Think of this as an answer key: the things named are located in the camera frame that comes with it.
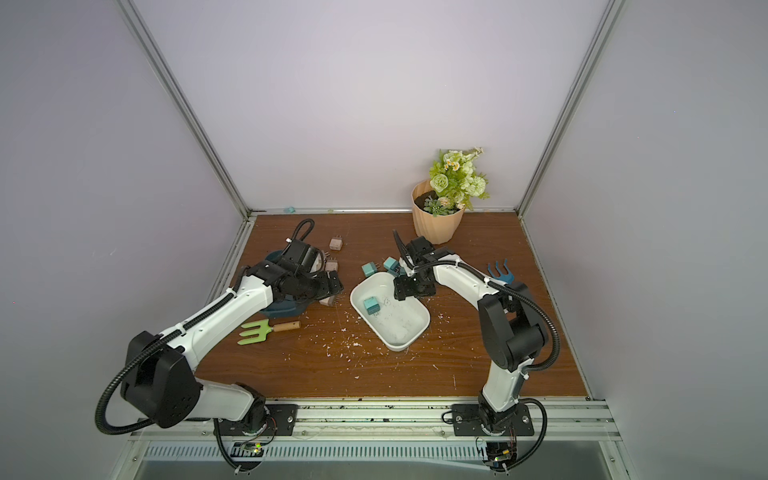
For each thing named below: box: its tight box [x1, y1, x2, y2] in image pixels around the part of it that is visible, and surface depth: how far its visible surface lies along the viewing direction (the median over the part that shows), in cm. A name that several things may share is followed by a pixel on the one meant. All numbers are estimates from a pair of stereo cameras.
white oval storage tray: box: [350, 272, 431, 352], surface depth 93 cm
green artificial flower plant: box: [424, 147, 490, 217], surface depth 94 cm
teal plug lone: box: [363, 296, 381, 315], surface depth 93 cm
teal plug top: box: [383, 256, 401, 274], surface depth 102 cm
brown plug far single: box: [329, 235, 343, 251], surface depth 112 cm
